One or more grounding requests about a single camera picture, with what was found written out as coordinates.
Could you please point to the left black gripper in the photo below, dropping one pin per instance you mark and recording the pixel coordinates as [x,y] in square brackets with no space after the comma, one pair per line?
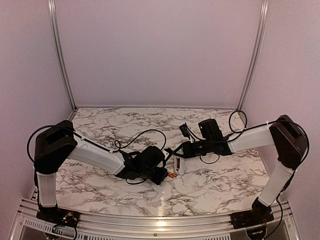
[158,180]

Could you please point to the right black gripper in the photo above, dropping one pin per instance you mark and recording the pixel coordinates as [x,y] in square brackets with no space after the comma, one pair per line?
[187,151]

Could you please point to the white remote control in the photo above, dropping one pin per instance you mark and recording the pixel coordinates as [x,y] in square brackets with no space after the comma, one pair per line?
[178,152]

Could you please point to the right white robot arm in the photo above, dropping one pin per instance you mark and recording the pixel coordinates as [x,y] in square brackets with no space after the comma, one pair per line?
[289,138]

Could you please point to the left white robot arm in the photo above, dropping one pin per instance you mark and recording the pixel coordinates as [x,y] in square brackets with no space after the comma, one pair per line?
[56,143]

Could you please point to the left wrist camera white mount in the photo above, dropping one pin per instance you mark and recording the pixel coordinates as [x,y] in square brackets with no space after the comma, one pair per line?
[167,152]

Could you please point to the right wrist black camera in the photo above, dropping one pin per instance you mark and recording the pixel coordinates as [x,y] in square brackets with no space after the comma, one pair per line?
[186,132]

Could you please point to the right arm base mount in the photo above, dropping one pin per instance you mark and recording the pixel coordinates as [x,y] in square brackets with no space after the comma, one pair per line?
[258,214]

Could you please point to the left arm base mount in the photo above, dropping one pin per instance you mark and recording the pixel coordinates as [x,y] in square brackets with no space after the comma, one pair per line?
[58,216]

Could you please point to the front aluminium rail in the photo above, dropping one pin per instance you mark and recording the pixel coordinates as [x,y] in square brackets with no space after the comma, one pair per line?
[98,226]

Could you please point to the right aluminium frame post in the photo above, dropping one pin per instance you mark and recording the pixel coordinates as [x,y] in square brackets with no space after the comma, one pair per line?
[258,42]

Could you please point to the aluminium frame post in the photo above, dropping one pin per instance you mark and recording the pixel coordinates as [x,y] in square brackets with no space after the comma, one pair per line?
[258,42]
[59,51]

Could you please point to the left aluminium frame post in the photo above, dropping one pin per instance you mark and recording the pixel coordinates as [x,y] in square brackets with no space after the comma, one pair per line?
[59,51]

